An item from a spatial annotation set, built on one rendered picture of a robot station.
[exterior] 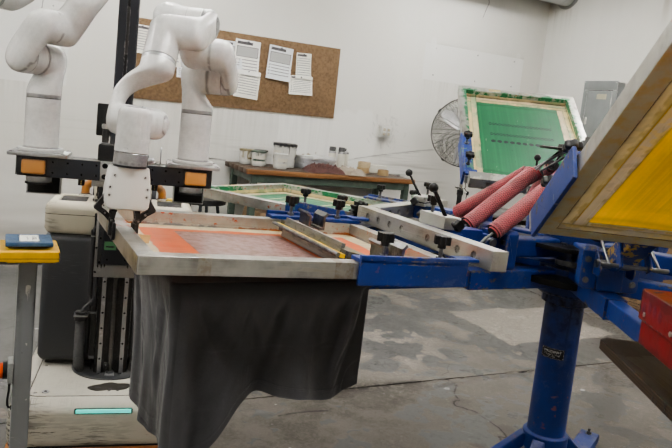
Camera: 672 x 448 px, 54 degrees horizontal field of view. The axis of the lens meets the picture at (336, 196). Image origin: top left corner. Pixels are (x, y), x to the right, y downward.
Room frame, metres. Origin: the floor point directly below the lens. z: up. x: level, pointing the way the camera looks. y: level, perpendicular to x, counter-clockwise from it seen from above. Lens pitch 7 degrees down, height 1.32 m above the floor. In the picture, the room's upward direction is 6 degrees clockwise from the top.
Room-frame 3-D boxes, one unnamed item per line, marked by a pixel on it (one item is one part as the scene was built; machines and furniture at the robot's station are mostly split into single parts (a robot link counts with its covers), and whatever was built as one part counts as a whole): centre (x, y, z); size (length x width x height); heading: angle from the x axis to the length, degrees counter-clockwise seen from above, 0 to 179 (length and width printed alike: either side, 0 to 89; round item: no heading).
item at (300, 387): (1.47, 0.10, 0.74); 0.46 x 0.04 x 0.42; 117
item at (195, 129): (2.09, 0.46, 1.21); 0.16 x 0.13 x 0.15; 16
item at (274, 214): (2.04, 0.06, 0.99); 0.30 x 0.05 x 0.07; 117
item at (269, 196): (2.66, -0.03, 1.05); 1.08 x 0.61 x 0.23; 57
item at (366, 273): (1.54, -0.19, 0.99); 0.30 x 0.05 x 0.07; 117
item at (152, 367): (1.55, 0.41, 0.74); 0.45 x 0.03 x 0.43; 27
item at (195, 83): (2.08, 0.45, 1.37); 0.13 x 0.10 x 0.16; 88
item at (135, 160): (1.52, 0.47, 1.18); 0.09 x 0.07 x 0.03; 117
